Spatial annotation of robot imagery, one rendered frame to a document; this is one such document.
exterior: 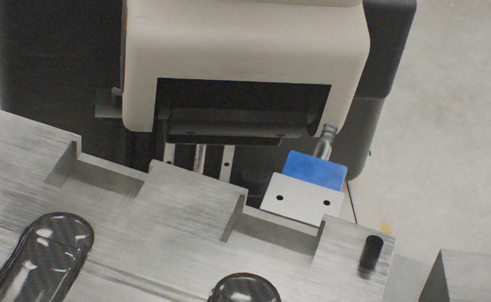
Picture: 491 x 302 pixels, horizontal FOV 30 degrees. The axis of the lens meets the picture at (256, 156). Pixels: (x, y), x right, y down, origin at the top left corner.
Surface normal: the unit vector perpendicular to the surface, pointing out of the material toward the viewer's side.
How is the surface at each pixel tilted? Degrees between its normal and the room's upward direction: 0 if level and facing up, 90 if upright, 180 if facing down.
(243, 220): 90
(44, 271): 2
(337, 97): 98
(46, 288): 9
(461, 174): 0
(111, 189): 0
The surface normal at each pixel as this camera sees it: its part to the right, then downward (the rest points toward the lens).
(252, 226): -0.29, 0.64
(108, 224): 0.14, -0.71
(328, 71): 0.08, 0.80
